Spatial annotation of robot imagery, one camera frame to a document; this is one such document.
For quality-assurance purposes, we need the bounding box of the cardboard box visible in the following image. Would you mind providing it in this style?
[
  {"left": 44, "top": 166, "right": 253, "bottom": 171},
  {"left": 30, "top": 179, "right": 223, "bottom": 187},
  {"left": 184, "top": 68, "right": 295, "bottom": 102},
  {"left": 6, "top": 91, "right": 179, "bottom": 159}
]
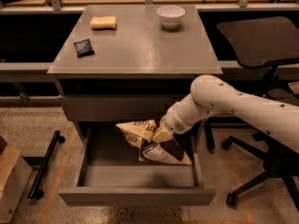
[{"left": 0, "top": 136, "right": 32, "bottom": 224}]

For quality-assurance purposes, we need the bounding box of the yellow sponge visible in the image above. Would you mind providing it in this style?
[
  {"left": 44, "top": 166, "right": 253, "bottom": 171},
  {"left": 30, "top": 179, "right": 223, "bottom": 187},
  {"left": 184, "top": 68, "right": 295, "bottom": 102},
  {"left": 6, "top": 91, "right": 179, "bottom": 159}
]
[{"left": 90, "top": 16, "right": 117, "bottom": 30}]

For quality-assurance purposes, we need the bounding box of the white bowl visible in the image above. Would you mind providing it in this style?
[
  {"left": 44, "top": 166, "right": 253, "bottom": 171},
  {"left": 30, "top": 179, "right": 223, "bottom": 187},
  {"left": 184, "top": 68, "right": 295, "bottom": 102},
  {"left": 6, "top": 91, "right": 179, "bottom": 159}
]
[{"left": 156, "top": 5, "right": 186, "bottom": 29}]

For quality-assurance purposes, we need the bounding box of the brown chip bag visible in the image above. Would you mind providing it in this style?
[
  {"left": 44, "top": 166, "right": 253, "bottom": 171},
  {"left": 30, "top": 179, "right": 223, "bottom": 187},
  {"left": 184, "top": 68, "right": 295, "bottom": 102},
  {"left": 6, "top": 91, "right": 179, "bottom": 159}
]
[{"left": 117, "top": 119, "right": 192, "bottom": 165}]

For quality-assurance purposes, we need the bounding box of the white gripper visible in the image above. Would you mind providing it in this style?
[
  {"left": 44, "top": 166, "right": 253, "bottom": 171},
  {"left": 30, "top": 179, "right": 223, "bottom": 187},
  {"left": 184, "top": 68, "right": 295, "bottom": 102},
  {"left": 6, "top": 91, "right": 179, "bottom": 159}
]
[{"left": 152, "top": 105, "right": 193, "bottom": 143}]

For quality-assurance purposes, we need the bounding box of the closed grey top drawer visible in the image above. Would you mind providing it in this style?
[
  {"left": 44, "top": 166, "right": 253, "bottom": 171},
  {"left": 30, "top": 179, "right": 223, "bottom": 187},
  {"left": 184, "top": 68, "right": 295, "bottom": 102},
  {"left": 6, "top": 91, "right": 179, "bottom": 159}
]
[{"left": 59, "top": 95, "right": 179, "bottom": 121}]

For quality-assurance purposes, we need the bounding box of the open grey middle drawer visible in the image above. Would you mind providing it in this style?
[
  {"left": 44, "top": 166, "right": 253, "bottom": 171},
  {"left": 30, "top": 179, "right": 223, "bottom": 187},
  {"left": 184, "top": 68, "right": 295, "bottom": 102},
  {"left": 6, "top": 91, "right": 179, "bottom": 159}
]
[{"left": 59, "top": 122, "right": 216, "bottom": 206}]

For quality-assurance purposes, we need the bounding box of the black office chair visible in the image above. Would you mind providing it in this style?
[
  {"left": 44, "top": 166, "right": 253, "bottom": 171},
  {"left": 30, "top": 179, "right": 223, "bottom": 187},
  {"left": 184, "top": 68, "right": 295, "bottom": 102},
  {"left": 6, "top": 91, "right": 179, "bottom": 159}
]
[{"left": 204, "top": 16, "right": 299, "bottom": 213}]

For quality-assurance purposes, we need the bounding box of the small dark blue snack packet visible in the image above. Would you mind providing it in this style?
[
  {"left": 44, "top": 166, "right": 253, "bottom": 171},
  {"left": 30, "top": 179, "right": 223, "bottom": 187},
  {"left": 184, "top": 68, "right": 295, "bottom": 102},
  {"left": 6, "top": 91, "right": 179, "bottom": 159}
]
[{"left": 74, "top": 39, "right": 94, "bottom": 58}]

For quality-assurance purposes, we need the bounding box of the grey drawer cabinet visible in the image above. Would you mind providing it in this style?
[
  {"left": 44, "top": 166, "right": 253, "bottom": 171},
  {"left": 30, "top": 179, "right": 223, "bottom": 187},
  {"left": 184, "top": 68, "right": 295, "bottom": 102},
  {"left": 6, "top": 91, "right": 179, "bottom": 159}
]
[{"left": 48, "top": 5, "right": 222, "bottom": 139}]

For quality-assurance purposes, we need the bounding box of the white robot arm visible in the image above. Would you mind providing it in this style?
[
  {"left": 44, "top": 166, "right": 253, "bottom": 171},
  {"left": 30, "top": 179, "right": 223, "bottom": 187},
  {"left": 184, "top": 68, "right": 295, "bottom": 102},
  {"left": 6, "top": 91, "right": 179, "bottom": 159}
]
[{"left": 152, "top": 75, "right": 299, "bottom": 151}]

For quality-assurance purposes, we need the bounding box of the black caster leg bar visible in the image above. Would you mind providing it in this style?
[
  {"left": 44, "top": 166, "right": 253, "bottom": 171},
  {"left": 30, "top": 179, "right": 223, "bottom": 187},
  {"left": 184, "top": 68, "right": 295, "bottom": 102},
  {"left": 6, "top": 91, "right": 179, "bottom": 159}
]
[{"left": 24, "top": 131, "right": 65, "bottom": 200}]

